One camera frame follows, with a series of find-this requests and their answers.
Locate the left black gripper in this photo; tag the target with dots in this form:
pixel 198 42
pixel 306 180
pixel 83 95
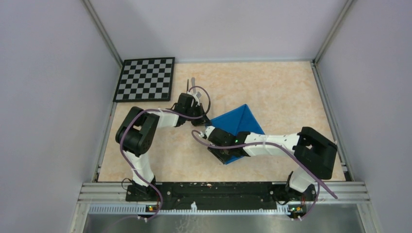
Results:
pixel 204 121

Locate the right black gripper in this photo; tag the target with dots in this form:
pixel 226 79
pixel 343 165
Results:
pixel 224 158

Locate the blue cloth napkin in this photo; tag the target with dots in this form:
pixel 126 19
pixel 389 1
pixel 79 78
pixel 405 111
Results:
pixel 238 120

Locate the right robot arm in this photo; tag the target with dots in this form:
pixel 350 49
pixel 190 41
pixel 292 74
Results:
pixel 314 153

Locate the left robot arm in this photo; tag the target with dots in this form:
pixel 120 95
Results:
pixel 137 131

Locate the silver table knife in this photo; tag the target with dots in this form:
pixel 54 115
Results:
pixel 193 88

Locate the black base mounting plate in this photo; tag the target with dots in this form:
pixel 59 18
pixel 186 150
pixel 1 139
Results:
pixel 219 195

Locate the black white checkerboard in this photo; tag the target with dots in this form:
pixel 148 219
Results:
pixel 145 79

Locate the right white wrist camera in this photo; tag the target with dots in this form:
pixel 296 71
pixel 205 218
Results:
pixel 208 131

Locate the white toothed cable rail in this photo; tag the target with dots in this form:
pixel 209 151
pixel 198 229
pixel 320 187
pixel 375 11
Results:
pixel 142 209

